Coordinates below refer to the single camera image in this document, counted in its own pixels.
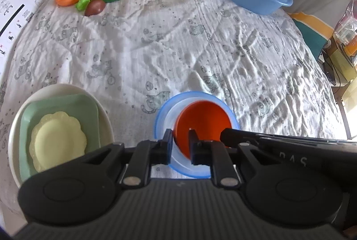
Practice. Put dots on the brown toy vegetable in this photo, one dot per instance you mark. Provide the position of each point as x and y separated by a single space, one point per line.
94 8

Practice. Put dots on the clear plastic bag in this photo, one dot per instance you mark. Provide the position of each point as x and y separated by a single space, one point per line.
348 25

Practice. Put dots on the yellow flower-shaped plate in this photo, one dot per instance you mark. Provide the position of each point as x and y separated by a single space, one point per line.
55 142

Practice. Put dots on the small blue bowl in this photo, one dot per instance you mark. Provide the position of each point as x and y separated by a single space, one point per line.
164 114

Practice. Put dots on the white round plate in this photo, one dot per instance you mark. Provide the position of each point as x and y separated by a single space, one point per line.
106 123

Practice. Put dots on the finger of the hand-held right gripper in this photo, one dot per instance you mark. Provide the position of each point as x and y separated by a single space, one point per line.
251 135

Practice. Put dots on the teal and white bedding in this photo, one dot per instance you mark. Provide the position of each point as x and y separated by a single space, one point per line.
309 31

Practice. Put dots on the small red-orange bowl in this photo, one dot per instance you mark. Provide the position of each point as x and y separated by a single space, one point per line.
203 120

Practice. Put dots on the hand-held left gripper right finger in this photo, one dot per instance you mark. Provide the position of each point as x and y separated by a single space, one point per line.
193 146

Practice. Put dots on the green toy vegetable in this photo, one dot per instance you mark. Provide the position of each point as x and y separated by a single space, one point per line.
83 3

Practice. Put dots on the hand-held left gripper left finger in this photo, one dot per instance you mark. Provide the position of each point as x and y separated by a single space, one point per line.
167 146

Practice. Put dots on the yellow box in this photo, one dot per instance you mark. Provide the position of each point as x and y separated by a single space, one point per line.
348 67

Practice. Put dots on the green square plate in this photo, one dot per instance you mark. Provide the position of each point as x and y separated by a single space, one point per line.
55 106

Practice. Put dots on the white printed cloth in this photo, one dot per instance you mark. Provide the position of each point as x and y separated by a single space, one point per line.
167 47

